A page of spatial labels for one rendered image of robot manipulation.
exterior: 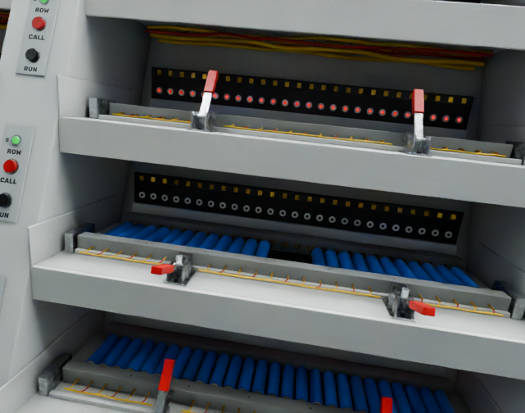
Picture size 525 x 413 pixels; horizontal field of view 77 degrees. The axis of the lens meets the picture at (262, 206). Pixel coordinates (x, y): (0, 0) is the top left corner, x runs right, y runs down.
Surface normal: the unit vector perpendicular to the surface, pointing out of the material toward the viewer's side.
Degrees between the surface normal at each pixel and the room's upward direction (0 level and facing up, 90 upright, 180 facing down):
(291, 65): 90
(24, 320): 90
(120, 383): 109
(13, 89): 90
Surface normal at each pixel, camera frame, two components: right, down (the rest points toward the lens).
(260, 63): -0.08, -0.09
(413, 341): -0.12, 0.23
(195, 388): 0.10, -0.96
